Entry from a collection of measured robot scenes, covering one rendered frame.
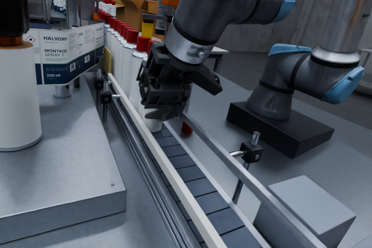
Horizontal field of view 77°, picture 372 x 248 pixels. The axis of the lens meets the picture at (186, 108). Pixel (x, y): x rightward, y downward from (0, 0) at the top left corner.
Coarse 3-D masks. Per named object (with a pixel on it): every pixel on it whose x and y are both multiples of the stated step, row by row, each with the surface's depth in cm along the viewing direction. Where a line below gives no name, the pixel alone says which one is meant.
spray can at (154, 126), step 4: (152, 108) 54; (144, 112) 55; (144, 120) 56; (148, 120) 55; (152, 120) 55; (148, 124) 56; (152, 124) 56; (156, 124) 56; (160, 124) 57; (148, 128) 56; (152, 128) 56; (156, 128) 57; (160, 128) 58; (152, 132) 57; (156, 132) 57
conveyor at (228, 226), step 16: (144, 144) 52; (160, 144) 53; (176, 144) 54; (176, 160) 49; (192, 160) 50; (192, 176) 45; (192, 192) 41; (208, 192) 42; (208, 208) 39; (224, 208) 39; (192, 224) 35; (224, 224) 36; (240, 224) 37; (224, 240) 34; (240, 240) 34; (256, 240) 34
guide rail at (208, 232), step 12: (132, 108) 60; (144, 132) 50; (156, 144) 47; (156, 156) 45; (168, 168) 41; (180, 180) 38; (180, 192) 37; (192, 204) 34; (192, 216) 34; (204, 216) 32; (204, 228) 31; (204, 240) 31; (216, 240) 29
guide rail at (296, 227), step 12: (192, 120) 48; (204, 132) 45; (216, 144) 41; (228, 156) 39; (240, 168) 36; (252, 180) 34; (252, 192) 34; (264, 192) 32; (264, 204) 32; (276, 204) 30; (276, 216) 30; (288, 216) 29; (288, 228) 28; (300, 228) 27; (300, 240) 27; (312, 240) 26
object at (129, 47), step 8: (128, 32) 66; (136, 32) 66; (128, 40) 66; (136, 40) 67; (128, 48) 66; (128, 56) 67; (128, 64) 68; (128, 72) 69; (128, 80) 70; (128, 88) 71; (128, 96) 72
